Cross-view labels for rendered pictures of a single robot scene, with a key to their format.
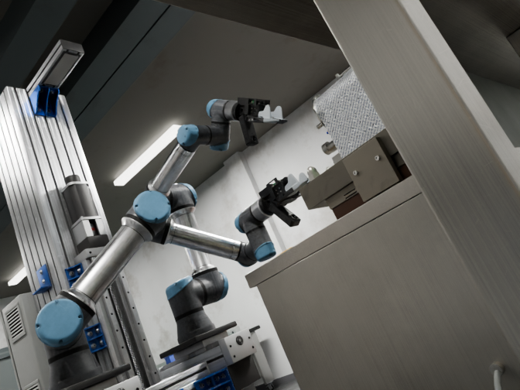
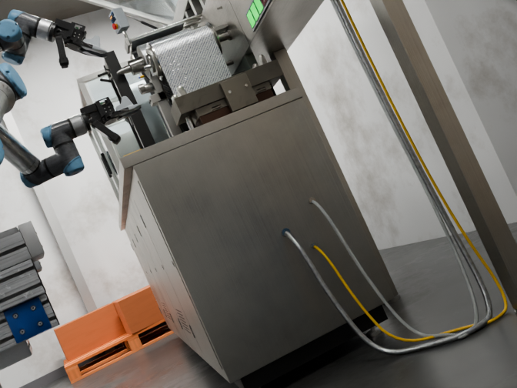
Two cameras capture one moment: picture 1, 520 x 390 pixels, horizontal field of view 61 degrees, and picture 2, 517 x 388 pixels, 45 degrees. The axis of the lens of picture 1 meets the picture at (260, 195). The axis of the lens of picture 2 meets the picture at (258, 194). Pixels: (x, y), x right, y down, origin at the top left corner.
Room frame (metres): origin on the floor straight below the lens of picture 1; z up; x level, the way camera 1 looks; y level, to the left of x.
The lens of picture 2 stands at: (-0.17, 1.59, 0.54)
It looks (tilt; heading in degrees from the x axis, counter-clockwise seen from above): 2 degrees up; 304
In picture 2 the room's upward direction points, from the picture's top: 24 degrees counter-clockwise
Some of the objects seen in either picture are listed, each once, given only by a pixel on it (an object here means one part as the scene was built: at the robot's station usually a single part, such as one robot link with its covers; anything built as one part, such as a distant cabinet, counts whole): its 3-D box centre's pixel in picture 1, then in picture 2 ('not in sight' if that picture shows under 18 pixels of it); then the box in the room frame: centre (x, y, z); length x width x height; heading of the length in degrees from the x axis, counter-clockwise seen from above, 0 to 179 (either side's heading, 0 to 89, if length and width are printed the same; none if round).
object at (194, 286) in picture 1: (184, 295); not in sight; (1.74, 0.44, 0.98); 0.13 x 0.12 x 0.14; 139
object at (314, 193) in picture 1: (378, 159); (226, 92); (1.04, -0.30, 1.00); 0.40 x 0.16 x 0.06; 49
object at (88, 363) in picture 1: (73, 368); not in sight; (1.32, 0.72, 0.87); 0.15 x 0.15 x 0.10
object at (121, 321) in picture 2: not in sight; (122, 325); (3.88, -1.86, 0.20); 1.08 x 0.74 x 0.40; 56
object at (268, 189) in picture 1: (277, 195); (99, 115); (1.42, -0.05, 1.12); 0.12 x 0.08 x 0.09; 49
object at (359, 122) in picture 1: (370, 129); (199, 78); (1.15, -0.35, 1.11); 0.23 x 0.01 x 0.18; 49
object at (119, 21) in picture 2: not in sight; (117, 21); (1.67, -0.68, 1.66); 0.07 x 0.07 x 0.10; 66
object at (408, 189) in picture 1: (494, 189); (178, 183); (1.96, -0.95, 0.88); 2.52 x 0.66 x 0.04; 139
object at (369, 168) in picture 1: (371, 169); (238, 92); (0.96, -0.25, 0.97); 0.10 x 0.03 x 0.11; 49
